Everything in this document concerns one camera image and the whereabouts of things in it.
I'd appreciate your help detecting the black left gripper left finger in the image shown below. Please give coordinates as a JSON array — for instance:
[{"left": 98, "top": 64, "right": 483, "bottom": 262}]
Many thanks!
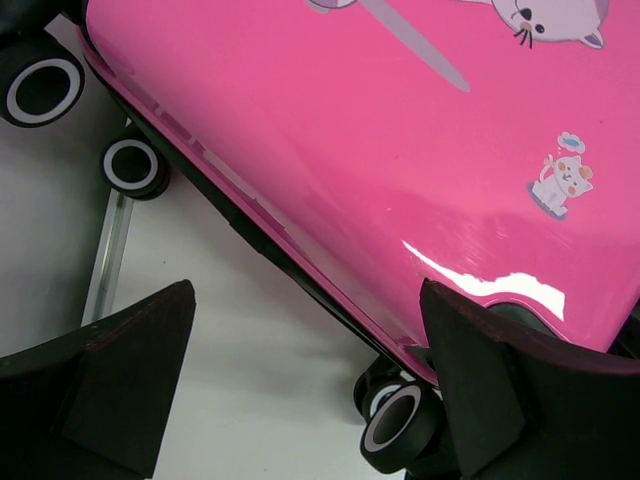
[{"left": 1, "top": 280, "right": 196, "bottom": 479}]

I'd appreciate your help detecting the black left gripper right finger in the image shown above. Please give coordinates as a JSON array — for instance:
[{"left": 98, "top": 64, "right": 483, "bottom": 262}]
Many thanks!
[{"left": 420, "top": 280, "right": 639, "bottom": 479}]

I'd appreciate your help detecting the pink hard-shell suitcase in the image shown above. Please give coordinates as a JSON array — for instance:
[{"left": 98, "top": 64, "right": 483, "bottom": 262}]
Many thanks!
[{"left": 1, "top": 0, "right": 639, "bottom": 479}]

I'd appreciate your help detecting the aluminium frame rail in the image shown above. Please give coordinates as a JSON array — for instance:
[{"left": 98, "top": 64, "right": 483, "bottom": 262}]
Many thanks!
[{"left": 81, "top": 190, "right": 133, "bottom": 327}]

